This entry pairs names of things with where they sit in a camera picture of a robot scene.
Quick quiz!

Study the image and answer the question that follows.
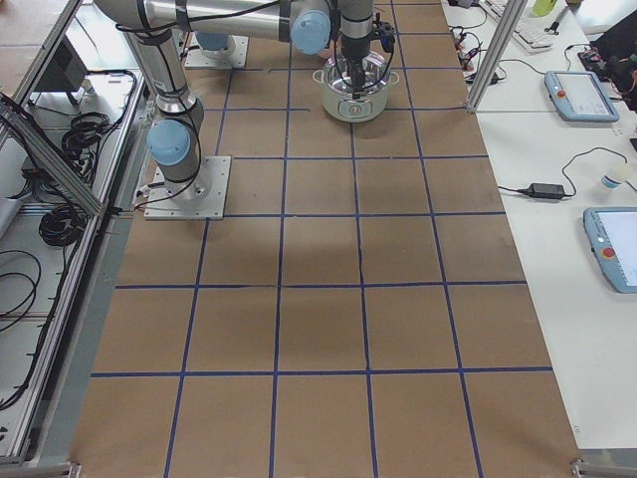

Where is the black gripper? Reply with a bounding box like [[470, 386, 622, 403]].
[[338, 0, 373, 100]]

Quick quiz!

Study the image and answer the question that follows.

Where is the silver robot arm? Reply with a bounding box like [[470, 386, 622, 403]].
[[96, 1, 374, 128], [195, 32, 236, 60]]

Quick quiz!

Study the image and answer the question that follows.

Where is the pale green electric pot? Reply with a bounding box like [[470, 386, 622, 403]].
[[313, 52, 399, 122]]

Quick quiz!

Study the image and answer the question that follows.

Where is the white keyboard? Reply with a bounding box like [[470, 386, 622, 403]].
[[479, 0, 553, 54]]

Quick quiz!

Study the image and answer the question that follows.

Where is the black power adapter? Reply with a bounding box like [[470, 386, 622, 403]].
[[517, 183, 567, 200]]

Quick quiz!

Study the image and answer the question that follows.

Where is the far blue teach pendant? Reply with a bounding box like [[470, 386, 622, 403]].
[[543, 71, 620, 122]]

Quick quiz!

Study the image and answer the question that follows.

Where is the blue teach pendant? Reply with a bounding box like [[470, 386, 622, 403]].
[[582, 206, 636, 294], [543, 71, 620, 122]]

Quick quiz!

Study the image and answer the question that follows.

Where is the white paper cup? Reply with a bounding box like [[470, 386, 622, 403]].
[[601, 164, 632, 190]]

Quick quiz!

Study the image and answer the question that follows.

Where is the near blue teach pendant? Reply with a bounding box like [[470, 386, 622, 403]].
[[582, 206, 636, 294]]

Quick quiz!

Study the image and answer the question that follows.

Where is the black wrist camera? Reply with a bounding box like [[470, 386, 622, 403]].
[[372, 13, 395, 54]]

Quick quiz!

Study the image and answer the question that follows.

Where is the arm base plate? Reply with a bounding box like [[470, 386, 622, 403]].
[[184, 35, 249, 70], [143, 156, 231, 220]]

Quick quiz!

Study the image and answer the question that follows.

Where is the aluminium frame post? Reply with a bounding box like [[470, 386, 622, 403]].
[[466, 0, 527, 114]]

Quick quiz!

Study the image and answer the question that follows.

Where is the coiled black cable bundle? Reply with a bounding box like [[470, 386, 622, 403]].
[[38, 203, 86, 248]]

